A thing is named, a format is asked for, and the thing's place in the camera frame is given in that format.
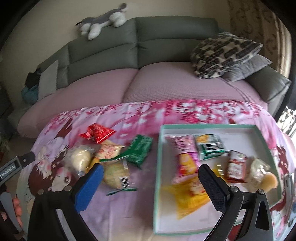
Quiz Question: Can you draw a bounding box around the orange jelly cup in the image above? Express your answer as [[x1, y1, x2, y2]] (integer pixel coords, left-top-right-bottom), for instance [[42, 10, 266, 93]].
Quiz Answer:
[[259, 172, 278, 193]]

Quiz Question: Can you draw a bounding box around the cream bun clear wrapper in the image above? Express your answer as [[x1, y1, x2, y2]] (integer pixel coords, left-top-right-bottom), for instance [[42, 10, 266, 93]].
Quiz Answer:
[[64, 145, 95, 178]]

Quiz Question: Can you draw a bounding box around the red white snack packet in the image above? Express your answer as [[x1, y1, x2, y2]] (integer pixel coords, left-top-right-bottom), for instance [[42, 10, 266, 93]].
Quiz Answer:
[[226, 150, 248, 183]]

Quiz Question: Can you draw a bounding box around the yellow snack bag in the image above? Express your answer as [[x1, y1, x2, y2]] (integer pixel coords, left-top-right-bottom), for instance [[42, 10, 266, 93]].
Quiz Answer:
[[162, 177, 210, 220]]

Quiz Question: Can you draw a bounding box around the round cookie clear packet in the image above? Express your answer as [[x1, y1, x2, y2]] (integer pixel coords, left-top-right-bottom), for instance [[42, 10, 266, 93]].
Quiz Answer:
[[102, 159, 137, 196]]

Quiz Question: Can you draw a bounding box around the red foil snack packet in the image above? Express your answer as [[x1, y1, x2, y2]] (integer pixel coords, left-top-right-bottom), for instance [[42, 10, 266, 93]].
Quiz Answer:
[[80, 123, 116, 144]]

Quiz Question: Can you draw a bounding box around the green white snack packet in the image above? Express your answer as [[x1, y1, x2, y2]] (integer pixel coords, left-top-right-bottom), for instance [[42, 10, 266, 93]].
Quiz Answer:
[[193, 134, 226, 161]]

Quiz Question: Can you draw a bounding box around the pink orange snack bag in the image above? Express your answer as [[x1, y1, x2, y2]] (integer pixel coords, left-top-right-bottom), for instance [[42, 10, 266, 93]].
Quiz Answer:
[[165, 135, 200, 184]]

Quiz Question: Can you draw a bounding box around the dark green snack packet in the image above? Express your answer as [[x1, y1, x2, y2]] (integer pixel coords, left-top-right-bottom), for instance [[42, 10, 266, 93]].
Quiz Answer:
[[127, 135, 153, 169]]

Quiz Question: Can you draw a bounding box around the pale orange snack bag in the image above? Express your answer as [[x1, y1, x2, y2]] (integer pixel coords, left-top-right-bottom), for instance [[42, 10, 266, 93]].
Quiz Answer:
[[94, 140, 124, 160]]

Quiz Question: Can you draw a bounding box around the person's left hand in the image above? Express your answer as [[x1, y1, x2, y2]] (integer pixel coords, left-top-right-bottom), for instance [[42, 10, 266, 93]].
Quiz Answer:
[[12, 197, 23, 227]]

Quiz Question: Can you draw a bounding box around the pink cartoon print blanket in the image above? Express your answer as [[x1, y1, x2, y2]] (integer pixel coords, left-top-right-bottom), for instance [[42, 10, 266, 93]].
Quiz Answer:
[[16, 100, 295, 240]]

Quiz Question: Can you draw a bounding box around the teal cloth bundle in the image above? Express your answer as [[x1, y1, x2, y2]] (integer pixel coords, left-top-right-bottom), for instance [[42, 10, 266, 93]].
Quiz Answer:
[[21, 85, 39, 105]]

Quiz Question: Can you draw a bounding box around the white green-edged box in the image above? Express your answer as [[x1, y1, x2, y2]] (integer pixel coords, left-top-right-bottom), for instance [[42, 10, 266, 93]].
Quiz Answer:
[[153, 124, 278, 235]]

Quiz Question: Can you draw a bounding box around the light grey cushion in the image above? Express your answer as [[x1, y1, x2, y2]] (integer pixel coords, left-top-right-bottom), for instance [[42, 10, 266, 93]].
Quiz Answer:
[[38, 60, 58, 100]]

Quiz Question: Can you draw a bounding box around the pink sofa seat cover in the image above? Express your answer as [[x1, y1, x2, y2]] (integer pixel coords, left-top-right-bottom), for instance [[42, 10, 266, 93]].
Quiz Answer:
[[17, 62, 267, 138]]

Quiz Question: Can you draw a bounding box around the grey white plush dog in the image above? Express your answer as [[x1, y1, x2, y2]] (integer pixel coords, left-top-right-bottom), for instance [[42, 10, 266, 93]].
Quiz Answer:
[[76, 3, 127, 40]]

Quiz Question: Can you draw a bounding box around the grey pillow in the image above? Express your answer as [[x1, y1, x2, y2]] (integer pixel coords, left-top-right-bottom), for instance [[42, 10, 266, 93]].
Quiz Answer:
[[222, 54, 273, 83]]

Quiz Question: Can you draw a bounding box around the black white patterned pillow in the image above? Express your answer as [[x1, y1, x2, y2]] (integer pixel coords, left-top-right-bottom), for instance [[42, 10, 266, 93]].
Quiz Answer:
[[190, 32, 263, 79]]

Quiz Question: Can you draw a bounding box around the grey sofa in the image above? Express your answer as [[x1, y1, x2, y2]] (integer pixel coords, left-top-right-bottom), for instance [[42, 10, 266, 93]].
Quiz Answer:
[[9, 16, 290, 130]]

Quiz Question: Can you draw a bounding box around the patterned beige curtain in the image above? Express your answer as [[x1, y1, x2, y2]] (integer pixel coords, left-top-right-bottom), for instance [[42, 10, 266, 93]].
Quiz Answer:
[[228, 0, 292, 77]]

